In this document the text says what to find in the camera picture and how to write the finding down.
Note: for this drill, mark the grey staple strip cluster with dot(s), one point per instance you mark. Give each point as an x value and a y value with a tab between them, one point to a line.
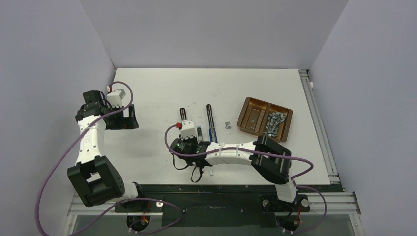
228	125

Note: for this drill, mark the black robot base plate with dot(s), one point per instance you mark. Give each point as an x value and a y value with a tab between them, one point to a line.
228	205

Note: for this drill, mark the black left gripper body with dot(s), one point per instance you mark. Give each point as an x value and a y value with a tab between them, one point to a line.
117	121

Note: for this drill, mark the brown wooden tray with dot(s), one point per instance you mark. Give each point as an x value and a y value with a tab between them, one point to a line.
253	118

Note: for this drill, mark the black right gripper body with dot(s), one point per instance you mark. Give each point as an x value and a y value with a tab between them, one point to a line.
192	139

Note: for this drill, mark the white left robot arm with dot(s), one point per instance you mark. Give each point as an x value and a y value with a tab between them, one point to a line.
94	177

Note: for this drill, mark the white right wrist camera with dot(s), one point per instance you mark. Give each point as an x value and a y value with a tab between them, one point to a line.
188	130

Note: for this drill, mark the black stapler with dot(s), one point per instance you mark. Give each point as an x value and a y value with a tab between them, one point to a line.
183	114

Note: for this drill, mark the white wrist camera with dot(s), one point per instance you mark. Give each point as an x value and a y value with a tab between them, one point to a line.
188	130
115	98

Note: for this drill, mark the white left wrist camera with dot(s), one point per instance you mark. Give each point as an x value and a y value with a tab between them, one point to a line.
115	98

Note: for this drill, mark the pile of staple strips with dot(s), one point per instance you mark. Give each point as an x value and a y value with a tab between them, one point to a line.
274	120

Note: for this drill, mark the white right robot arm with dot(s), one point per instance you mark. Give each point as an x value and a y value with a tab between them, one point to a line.
256	154

